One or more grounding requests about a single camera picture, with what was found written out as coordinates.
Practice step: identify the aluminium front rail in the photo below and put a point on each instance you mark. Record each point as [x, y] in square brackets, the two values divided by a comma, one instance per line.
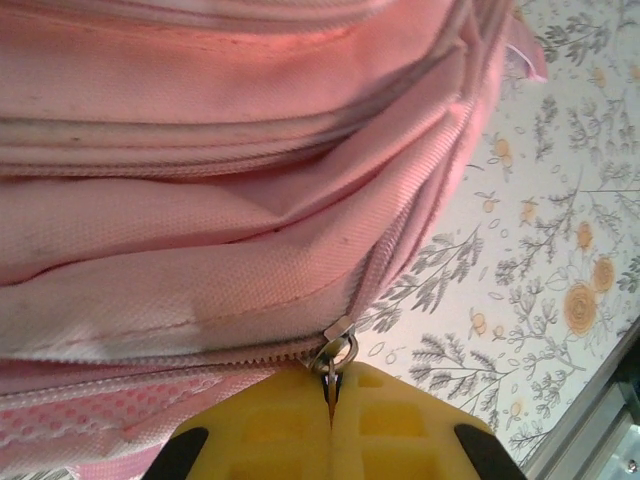
[600, 425]

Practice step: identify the floral tablecloth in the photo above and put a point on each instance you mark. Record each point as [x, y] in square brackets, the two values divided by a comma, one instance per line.
[550, 200]

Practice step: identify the silver zipper pull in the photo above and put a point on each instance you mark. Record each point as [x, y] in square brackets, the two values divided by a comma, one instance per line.
[340, 332]

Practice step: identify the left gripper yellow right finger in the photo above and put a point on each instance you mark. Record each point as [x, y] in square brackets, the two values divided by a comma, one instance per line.
[400, 440]

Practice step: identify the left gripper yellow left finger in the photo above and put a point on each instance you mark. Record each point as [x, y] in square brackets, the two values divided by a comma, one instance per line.
[270, 440]

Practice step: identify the pink backpack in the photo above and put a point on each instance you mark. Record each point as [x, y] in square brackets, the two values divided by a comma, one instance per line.
[200, 150]

